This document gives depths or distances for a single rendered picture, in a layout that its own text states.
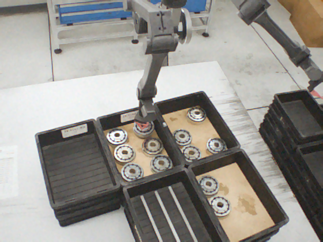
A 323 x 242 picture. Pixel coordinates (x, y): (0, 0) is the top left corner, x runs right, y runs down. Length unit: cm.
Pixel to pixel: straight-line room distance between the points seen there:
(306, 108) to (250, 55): 132
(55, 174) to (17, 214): 26
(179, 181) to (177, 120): 37
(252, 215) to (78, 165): 83
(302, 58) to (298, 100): 115
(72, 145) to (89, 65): 177
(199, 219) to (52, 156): 74
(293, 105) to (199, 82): 79
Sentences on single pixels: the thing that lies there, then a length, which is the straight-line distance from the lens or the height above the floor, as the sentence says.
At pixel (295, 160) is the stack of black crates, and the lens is 238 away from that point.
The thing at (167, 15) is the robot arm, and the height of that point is 157.
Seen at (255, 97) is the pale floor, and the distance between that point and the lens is 323.
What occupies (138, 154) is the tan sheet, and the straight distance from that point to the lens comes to 158.
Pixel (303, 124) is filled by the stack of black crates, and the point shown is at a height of 49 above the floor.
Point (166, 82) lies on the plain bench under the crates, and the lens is 211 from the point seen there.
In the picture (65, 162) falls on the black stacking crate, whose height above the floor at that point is 83.
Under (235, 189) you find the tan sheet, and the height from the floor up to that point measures 83.
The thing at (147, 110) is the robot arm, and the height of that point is 110.
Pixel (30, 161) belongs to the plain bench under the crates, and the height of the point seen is 70.
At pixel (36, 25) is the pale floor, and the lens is 398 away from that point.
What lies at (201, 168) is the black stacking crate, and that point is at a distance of 151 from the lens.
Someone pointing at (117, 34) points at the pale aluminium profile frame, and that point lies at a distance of 347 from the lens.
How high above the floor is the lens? 214
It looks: 50 degrees down
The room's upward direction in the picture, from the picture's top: 6 degrees clockwise
